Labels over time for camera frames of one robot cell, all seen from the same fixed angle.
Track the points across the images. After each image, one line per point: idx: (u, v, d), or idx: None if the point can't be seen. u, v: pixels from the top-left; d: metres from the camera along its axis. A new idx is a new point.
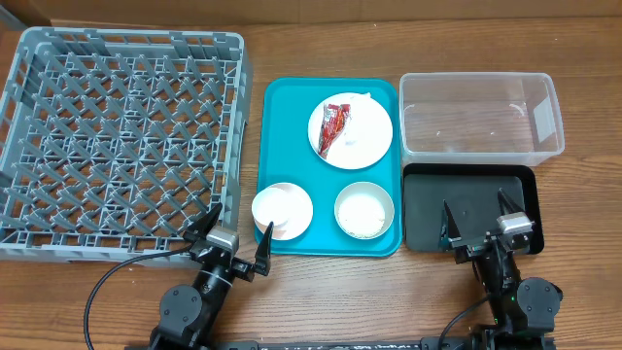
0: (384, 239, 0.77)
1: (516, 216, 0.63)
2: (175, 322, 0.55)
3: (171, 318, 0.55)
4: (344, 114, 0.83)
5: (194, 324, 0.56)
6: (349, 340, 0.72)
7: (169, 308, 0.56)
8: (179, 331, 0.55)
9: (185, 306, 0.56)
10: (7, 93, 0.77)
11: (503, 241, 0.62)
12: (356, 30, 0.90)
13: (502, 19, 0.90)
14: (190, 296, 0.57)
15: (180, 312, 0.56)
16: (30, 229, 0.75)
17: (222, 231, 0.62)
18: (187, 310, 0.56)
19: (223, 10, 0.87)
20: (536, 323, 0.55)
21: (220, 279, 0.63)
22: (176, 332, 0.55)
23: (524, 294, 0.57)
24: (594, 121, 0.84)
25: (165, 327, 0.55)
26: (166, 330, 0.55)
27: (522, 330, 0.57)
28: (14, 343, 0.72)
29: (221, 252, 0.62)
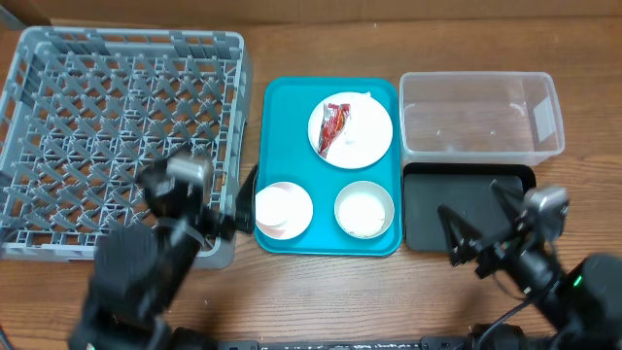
0: (383, 238, 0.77)
1: (549, 189, 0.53)
2: (113, 284, 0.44)
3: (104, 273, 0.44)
4: (344, 113, 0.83)
5: (144, 275, 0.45)
6: (349, 340, 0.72)
7: (110, 255, 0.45)
8: (117, 292, 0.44)
9: (131, 254, 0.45)
10: (6, 93, 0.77)
11: (542, 219, 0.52)
12: (356, 29, 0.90)
13: (502, 19, 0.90)
14: (142, 243, 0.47)
15: (123, 259, 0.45)
16: (30, 229, 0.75)
17: (185, 163, 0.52)
18: (132, 258, 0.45)
19: (223, 10, 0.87)
20: (616, 310, 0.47)
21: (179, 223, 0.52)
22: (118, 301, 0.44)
23: (595, 273, 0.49)
24: (594, 121, 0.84)
25: (104, 282, 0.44)
26: (106, 294, 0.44)
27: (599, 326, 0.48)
28: (14, 343, 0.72)
29: (187, 188, 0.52)
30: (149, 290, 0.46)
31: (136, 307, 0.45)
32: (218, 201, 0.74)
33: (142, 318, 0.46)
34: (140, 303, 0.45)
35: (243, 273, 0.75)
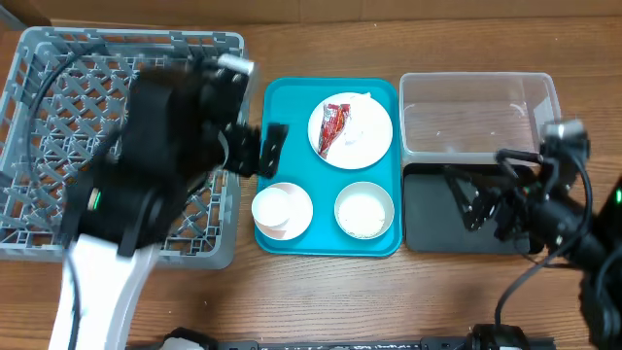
0: (383, 239, 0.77)
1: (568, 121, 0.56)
2: (152, 117, 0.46)
3: (142, 99, 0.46)
4: (344, 114, 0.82)
5: (177, 100, 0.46)
6: (349, 340, 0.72)
7: (152, 81, 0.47)
8: (159, 94, 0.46)
9: (173, 80, 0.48)
10: (7, 93, 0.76)
11: (565, 144, 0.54)
12: (357, 29, 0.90)
13: (502, 19, 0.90)
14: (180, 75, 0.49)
15: (163, 83, 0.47)
16: (30, 229, 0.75)
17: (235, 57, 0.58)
18: (173, 82, 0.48)
19: (223, 10, 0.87)
20: None
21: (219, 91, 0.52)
22: (151, 119, 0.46)
23: None
24: (594, 121, 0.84)
25: (143, 96, 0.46)
26: (140, 124, 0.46)
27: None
28: (15, 343, 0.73)
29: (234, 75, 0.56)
30: (180, 133, 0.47)
31: (165, 132, 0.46)
32: (218, 201, 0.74)
33: (164, 163, 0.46)
34: (171, 134, 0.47)
35: (243, 273, 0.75)
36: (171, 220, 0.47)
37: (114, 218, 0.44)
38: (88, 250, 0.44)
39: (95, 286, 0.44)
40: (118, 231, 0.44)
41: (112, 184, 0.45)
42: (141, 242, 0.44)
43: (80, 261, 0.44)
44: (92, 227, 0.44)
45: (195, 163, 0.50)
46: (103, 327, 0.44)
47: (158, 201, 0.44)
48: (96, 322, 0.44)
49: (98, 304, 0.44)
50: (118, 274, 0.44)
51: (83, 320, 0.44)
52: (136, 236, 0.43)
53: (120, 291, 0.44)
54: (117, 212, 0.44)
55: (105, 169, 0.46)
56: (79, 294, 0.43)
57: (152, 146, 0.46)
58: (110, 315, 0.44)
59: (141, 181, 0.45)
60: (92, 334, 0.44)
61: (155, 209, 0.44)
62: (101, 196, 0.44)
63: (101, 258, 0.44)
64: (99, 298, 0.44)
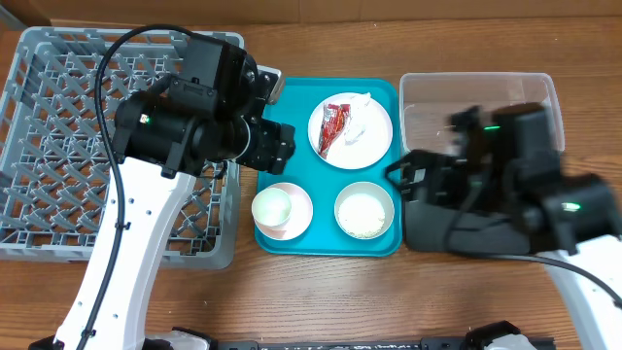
0: (384, 239, 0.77)
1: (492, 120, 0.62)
2: (204, 64, 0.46)
3: (194, 52, 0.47)
4: (344, 114, 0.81)
5: (230, 59, 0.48)
6: (349, 340, 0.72)
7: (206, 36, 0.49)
8: (216, 46, 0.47)
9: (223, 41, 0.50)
10: (6, 93, 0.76)
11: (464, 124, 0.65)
12: (357, 29, 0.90)
13: (502, 19, 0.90)
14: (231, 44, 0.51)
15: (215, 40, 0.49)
16: (30, 229, 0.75)
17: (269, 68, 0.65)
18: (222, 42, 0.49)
19: (223, 10, 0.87)
20: (528, 128, 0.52)
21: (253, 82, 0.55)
22: (203, 65, 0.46)
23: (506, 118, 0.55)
24: (595, 121, 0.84)
25: (202, 44, 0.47)
26: (190, 69, 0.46)
27: (535, 159, 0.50)
28: (15, 343, 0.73)
29: (266, 78, 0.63)
30: (224, 87, 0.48)
31: (215, 79, 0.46)
32: (218, 202, 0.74)
33: (210, 106, 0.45)
34: (219, 84, 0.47)
35: (242, 273, 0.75)
36: (209, 153, 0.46)
37: (161, 139, 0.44)
38: (136, 166, 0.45)
39: (139, 201, 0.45)
40: (165, 151, 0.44)
41: (163, 106, 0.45)
42: (184, 163, 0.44)
43: (124, 178, 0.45)
44: (142, 147, 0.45)
45: (227, 128, 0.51)
46: (143, 242, 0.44)
47: (200, 127, 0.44)
48: (137, 237, 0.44)
49: (142, 219, 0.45)
50: (160, 190, 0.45)
51: (125, 232, 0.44)
52: (181, 153, 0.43)
53: (163, 205, 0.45)
54: (163, 133, 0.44)
55: (156, 97, 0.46)
56: (123, 209, 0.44)
57: (199, 87, 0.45)
58: (151, 230, 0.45)
59: (188, 110, 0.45)
60: (131, 250, 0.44)
61: (198, 134, 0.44)
62: (151, 119, 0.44)
63: (144, 173, 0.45)
64: (142, 213, 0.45)
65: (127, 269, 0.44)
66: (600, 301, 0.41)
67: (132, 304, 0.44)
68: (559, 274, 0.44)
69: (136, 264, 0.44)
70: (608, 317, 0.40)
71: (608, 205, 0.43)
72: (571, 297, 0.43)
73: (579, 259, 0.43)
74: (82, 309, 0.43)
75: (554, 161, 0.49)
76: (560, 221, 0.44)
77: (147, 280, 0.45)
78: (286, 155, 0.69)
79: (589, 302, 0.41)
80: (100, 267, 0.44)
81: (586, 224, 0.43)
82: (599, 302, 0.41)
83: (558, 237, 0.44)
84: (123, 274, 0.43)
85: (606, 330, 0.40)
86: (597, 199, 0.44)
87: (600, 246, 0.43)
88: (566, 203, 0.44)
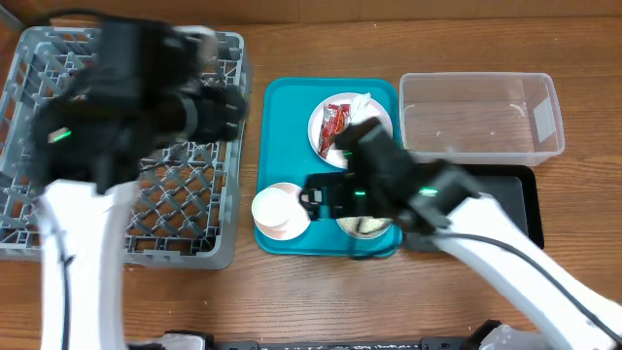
0: (383, 239, 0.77)
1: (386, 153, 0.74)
2: (116, 50, 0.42)
3: (107, 38, 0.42)
4: (344, 113, 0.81)
5: (146, 41, 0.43)
6: (349, 340, 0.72)
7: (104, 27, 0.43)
8: (124, 26, 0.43)
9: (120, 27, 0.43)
10: (6, 93, 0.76)
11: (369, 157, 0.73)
12: (357, 29, 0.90)
13: (502, 19, 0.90)
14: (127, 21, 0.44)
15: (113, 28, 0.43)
16: (30, 229, 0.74)
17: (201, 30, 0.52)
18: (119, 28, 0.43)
19: (223, 10, 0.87)
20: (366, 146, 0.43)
21: (175, 47, 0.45)
22: (114, 51, 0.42)
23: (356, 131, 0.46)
24: (594, 121, 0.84)
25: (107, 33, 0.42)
26: (105, 60, 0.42)
27: (392, 164, 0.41)
28: (14, 343, 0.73)
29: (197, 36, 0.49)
30: (145, 72, 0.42)
31: (132, 65, 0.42)
32: (218, 202, 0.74)
33: (133, 96, 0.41)
34: (139, 70, 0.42)
35: (242, 273, 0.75)
36: (143, 155, 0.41)
37: (84, 153, 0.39)
38: (67, 192, 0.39)
39: (78, 229, 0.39)
40: (89, 165, 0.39)
41: (80, 114, 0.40)
42: (119, 172, 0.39)
43: (54, 207, 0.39)
44: (59, 166, 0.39)
45: (159, 110, 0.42)
46: (94, 271, 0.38)
47: (127, 129, 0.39)
48: (86, 268, 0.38)
49: (84, 247, 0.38)
50: (96, 212, 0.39)
51: (72, 266, 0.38)
52: (111, 164, 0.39)
53: (105, 227, 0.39)
54: (86, 148, 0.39)
55: (70, 103, 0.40)
56: (62, 241, 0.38)
57: (118, 79, 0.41)
58: (99, 258, 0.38)
59: (108, 110, 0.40)
60: (83, 284, 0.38)
61: (124, 136, 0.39)
62: (70, 131, 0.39)
63: (76, 197, 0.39)
64: (84, 240, 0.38)
65: (85, 305, 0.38)
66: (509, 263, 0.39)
67: (104, 339, 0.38)
68: (457, 253, 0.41)
69: (94, 297, 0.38)
70: (524, 278, 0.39)
71: (456, 175, 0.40)
72: (479, 267, 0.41)
73: (466, 228, 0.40)
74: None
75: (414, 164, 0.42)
76: (425, 207, 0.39)
77: (115, 311, 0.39)
78: (237, 118, 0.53)
79: (503, 275, 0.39)
80: (56, 312, 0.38)
81: (433, 206, 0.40)
82: (507, 267, 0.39)
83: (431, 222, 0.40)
84: (83, 313, 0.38)
85: (532, 295, 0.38)
86: (432, 171, 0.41)
87: (468, 209, 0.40)
88: (419, 192, 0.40)
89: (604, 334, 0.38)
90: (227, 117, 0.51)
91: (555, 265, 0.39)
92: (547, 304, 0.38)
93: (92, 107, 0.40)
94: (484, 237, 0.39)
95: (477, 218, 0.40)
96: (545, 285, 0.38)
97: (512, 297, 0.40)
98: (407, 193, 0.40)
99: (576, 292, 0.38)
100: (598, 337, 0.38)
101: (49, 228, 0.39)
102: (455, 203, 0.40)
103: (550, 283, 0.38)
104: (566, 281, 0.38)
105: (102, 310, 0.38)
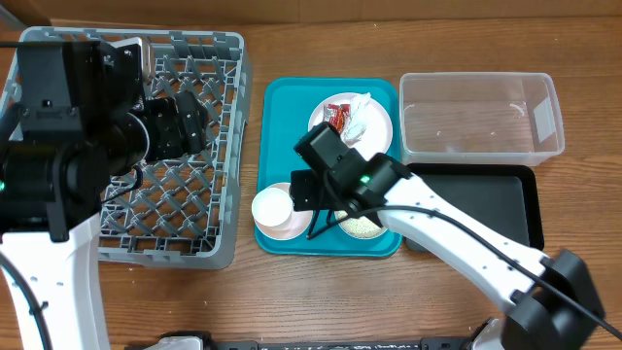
0: (383, 239, 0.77)
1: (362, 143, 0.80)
2: (49, 77, 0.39)
3: (32, 64, 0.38)
4: (344, 114, 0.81)
5: (72, 71, 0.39)
6: (349, 340, 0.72)
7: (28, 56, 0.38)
8: (51, 51, 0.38)
9: (42, 58, 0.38)
10: (6, 94, 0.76)
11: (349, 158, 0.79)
12: (357, 29, 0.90)
13: (502, 19, 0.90)
14: (45, 46, 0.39)
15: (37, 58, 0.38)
16: None
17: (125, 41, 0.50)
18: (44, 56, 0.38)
19: (222, 9, 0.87)
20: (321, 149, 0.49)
21: (116, 67, 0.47)
22: (48, 81, 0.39)
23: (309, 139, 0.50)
24: (595, 121, 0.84)
25: (34, 64, 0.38)
26: (37, 90, 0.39)
27: (339, 162, 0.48)
28: (15, 343, 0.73)
29: (125, 51, 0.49)
30: (85, 95, 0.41)
31: (69, 94, 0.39)
32: (218, 202, 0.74)
33: (77, 128, 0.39)
34: (77, 97, 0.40)
35: (243, 273, 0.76)
36: (94, 188, 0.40)
37: (28, 201, 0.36)
38: (22, 242, 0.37)
39: (43, 278, 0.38)
40: (42, 211, 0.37)
41: (17, 155, 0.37)
42: (69, 213, 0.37)
43: (14, 260, 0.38)
44: (12, 216, 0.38)
45: (114, 135, 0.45)
46: (70, 314, 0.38)
47: (73, 166, 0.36)
48: (60, 313, 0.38)
49: (54, 293, 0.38)
50: (57, 259, 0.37)
51: (46, 313, 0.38)
52: (61, 208, 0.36)
53: (72, 272, 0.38)
54: (30, 195, 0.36)
55: (5, 145, 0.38)
56: (30, 291, 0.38)
57: (56, 110, 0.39)
58: (73, 299, 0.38)
59: (48, 146, 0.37)
60: (60, 327, 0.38)
61: (71, 175, 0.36)
62: (6, 183, 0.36)
63: (33, 248, 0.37)
64: (52, 287, 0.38)
65: (66, 345, 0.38)
66: (432, 227, 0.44)
67: None
68: (396, 225, 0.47)
69: (74, 336, 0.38)
70: (447, 235, 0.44)
71: (391, 163, 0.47)
72: (414, 234, 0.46)
73: (397, 200, 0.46)
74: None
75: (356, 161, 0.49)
76: (368, 195, 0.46)
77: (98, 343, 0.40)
78: (199, 126, 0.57)
79: (429, 234, 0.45)
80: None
81: (376, 192, 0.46)
82: (432, 227, 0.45)
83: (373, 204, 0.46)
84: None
85: (455, 249, 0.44)
86: (372, 161, 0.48)
87: (402, 186, 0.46)
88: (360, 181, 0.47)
89: (525, 276, 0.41)
90: (184, 126, 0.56)
91: (472, 222, 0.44)
92: (467, 255, 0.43)
93: (31, 147, 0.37)
94: (411, 205, 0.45)
95: (406, 191, 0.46)
96: (465, 238, 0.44)
97: (445, 256, 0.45)
98: (351, 184, 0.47)
99: (493, 242, 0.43)
100: (518, 280, 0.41)
101: (13, 279, 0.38)
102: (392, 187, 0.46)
103: (468, 233, 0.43)
104: (481, 233, 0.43)
105: (85, 347, 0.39)
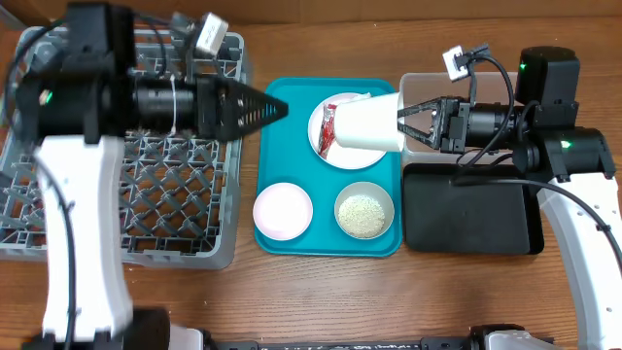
0: (383, 239, 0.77)
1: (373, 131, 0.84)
2: (89, 29, 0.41)
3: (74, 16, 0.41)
4: None
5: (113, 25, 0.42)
6: (349, 340, 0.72)
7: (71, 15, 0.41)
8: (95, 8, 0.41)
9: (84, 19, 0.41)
10: None
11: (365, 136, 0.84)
12: (357, 29, 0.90)
13: (502, 19, 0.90)
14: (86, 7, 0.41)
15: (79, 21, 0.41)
16: (30, 230, 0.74)
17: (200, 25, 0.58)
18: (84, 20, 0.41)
19: (223, 9, 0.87)
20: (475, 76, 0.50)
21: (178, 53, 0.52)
22: (87, 30, 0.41)
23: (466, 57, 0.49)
24: (594, 121, 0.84)
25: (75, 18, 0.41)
26: (79, 38, 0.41)
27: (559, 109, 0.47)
28: (14, 344, 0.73)
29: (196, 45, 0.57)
30: (121, 56, 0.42)
31: (106, 43, 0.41)
32: (218, 202, 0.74)
33: (111, 68, 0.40)
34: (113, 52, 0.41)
35: (243, 273, 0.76)
36: (123, 116, 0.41)
37: (69, 113, 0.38)
38: (56, 149, 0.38)
39: (74, 179, 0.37)
40: (77, 124, 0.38)
41: (59, 78, 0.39)
42: (104, 127, 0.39)
43: (49, 164, 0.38)
44: (49, 127, 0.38)
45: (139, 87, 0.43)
46: (93, 221, 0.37)
47: (107, 89, 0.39)
48: (85, 216, 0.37)
49: (83, 195, 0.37)
50: (89, 164, 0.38)
51: (73, 212, 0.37)
52: (96, 118, 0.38)
53: (98, 178, 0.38)
54: (68, 106, 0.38)
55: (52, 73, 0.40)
56: (58, 191, 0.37)
57: (94, 54, 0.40)
58: (96, 208, 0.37)
59: (86, 73, 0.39)
60: (84, 227, 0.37)
61: (106, 97, 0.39)
62: (53, 95, 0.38)
63: (67, 152, 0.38)
64: (79, 188, 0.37)
65: (86, 253, 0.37)
66: (584, 225, 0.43)
67: (109, 284, 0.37)
68: (558, 209, 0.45)
69: (92, 251, 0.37)
70: (596, 246, 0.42)
71: (601, 149, 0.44)
72: (561, 227, 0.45)
73: (578, 192, 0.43)
74: (56, 299, 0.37)
75: (570, 111, 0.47)
76: (553, 155, 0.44)
77: (116, 265, 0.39)
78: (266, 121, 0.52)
79: (582, 247, 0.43)
80: (60, 261, 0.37)
81: (583, 156, 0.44)
82: (595, 239, 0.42)
83: (551, 170, 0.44)
84: (86, 263, 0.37)
85: (600, 261, 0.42)
86: (581, 132, 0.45)
87: (592, 179, 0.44)
88: (559, 142, 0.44)
89: None
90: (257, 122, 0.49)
91: None
92: (596, 265, 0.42)
93: (76, 71, 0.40)
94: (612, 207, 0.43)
95: (597, 191, 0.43)
96: (606, 253, 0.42)
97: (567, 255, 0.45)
98: (574, 136, 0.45)
99: None
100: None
101: (46, 182, 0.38)
102: (584, 172, 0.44)
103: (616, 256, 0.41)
104: None
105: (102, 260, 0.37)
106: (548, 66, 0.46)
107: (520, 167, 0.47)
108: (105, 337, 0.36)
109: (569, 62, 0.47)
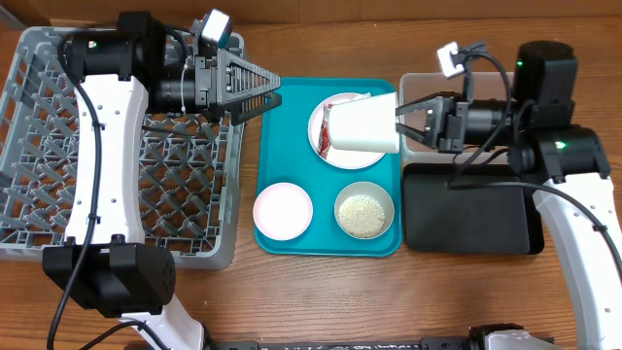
0: (383, 239, 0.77)
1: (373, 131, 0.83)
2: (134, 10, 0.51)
3: None
4: None
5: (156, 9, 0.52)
6: (349, 340, 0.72)
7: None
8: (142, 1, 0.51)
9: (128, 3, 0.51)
10: (6, 93, 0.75)
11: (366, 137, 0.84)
12: (357, 29, 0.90)
13: (502, 19, 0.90)
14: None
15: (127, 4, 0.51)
16: (30, 229, 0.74)
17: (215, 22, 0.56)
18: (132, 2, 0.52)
19: (224, 10, 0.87)
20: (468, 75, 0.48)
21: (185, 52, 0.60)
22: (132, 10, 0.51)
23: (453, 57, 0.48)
24: (595, 121, 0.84)
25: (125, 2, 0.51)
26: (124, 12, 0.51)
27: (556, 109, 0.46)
28: (13, 344, 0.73)
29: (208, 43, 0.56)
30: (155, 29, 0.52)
31: (144, 18, 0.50)
32: (218, 202, 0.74)
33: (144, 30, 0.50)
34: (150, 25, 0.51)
35: (243, 273, 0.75)
36: (150, 72, 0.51)
37: (108, 57, 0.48)
38: (97, 82, 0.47)
39: (107, 106, 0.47)
40: (112, 66, 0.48)
41: (105, 34, 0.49)
42: (134, 72, 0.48)
43: (89, 94, 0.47)
44: (89, 67, 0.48)
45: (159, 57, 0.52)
46: (118, 141, 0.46)
47: (141, 47, 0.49)
48: (113, 136, 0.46)
49: (114, 122, 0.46)
50: (121, 93, 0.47)
51: (102, 133, 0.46)
52: (129, 61, 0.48)
53: (127, 104, 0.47)
54: (109, 52, 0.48)
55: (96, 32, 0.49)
56: (95, 112, 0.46)
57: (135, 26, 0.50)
58: (122, 134, 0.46)
59: (126, 33, 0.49)
60: (111, 145, 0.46)
61: (139, 52, 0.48)
62: (99, 44, 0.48)
63: (105, 84, 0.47)
64: (112, 115, 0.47)
65: (109, 163, 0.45)
66: (580, 225, 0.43)
67: (126, 191, 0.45)
68: (553, 210, 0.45)
69: (116, 172, 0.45)
70: (593, 245, 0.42)
71: (595, 148, 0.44)
72: (558, 227, 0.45)
73: (572, 192, 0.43)
74: (82, 205, 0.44)
75: (567, 109, 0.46)
76: (548, 157, 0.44)
77: (133, 195, 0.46)
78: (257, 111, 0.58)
79: (578, 247, 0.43)
80: (86, 171, 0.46)
81: (577, 157, 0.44)
82: (592, 238, 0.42)
83: (545, 171, 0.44)
84: (109, 179, 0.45)
85: (598, 260, 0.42)
86: (579, 131, 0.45)
87: (585, 179, 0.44)
88: (554, 143, 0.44)
89: None
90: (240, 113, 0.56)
91: None
92: (595, 265, 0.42)
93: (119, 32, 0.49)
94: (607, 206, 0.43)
95: (592, 191, 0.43)
96: (604, 253, 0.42)
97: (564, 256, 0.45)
98: (570, 138, 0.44)
99: None
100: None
101: (85, 109, 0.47)
102: (579, 171, 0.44)
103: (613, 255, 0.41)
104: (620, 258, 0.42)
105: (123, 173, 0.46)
106: (544, 66, 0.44)
107: (514, 167, 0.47)
108: (120, 239, 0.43)
109: (569, 61, 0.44)
